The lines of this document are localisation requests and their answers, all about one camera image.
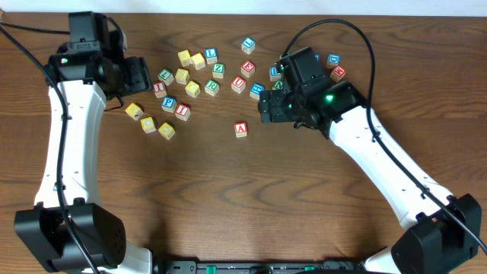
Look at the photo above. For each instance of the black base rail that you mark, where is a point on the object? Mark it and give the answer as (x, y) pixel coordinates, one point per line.
(194, 267)

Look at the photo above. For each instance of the red A block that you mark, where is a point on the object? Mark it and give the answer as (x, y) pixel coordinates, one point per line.
(240, 129)

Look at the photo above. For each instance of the blue D block right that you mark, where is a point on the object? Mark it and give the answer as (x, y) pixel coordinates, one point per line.
(333, 60)

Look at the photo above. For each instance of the yellow M block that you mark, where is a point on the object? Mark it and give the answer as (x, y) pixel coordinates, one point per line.
(185, 58)

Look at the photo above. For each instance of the red U block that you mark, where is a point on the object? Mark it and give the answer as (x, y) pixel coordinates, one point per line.
(238, 84)

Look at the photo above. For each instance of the red i block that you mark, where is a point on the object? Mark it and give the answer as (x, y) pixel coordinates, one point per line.
(159, 89)
(182, 112)

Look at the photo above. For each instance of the yellow K block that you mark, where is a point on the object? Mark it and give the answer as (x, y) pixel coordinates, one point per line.
(134, 111)

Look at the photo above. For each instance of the green R block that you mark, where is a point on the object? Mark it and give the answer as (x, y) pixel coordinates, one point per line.
(212, 87)

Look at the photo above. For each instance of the yellow S block ladybug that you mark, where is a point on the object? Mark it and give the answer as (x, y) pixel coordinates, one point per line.
(198, 61)

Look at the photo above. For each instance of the blue P block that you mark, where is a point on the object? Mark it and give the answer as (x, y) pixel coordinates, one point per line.
(169, 104)

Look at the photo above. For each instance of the red E block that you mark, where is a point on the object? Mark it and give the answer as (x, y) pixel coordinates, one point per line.
(248, 68)

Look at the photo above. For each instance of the yellow o block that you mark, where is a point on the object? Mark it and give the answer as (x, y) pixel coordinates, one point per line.
(192, 89)
(167, 131)

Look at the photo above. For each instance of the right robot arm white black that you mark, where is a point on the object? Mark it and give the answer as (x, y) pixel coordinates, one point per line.
(440, 229)

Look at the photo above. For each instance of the blue D block middle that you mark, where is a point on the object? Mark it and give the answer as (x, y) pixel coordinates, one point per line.
(274, 75)

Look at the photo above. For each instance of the blue H block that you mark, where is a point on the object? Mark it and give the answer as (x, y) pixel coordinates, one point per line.
(256, 90)

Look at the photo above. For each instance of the green Z block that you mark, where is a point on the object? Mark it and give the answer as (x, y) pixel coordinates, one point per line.
(218, 70)

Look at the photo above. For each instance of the green 7 block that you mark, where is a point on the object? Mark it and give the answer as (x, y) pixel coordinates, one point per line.
(166, 76)

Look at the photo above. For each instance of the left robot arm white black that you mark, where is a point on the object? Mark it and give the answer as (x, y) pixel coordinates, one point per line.
(68, 230)

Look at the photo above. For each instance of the green N block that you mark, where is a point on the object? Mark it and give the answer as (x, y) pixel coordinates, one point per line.
(278, 85)

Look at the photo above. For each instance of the blue l block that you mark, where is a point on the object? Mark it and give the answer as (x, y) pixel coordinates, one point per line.
(211, 55)
(248, 45)

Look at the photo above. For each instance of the blue d block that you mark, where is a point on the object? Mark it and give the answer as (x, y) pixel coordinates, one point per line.
(274, 75)
(333, 60)

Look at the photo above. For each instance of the yellow O block lower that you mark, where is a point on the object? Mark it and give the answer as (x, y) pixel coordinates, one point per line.
(167, 131)

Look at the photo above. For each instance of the yellow S block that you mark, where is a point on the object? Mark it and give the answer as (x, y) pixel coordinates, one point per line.
(182, 76)

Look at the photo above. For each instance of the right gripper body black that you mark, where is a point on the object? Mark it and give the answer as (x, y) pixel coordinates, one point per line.
(282, 106)

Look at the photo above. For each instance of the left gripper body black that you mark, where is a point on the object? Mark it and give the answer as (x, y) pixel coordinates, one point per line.
(138, 78)

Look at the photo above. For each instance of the blue L block top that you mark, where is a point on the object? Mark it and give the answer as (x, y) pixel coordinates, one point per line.
(248, 45)

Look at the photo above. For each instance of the yellow O block upper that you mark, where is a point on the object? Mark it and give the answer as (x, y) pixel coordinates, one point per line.
(192, 89)

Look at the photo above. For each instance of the blue L block left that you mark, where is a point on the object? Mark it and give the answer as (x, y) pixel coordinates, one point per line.
(211, 55)

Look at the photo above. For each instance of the yellow C block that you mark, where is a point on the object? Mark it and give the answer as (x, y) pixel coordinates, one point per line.
(148, 125)

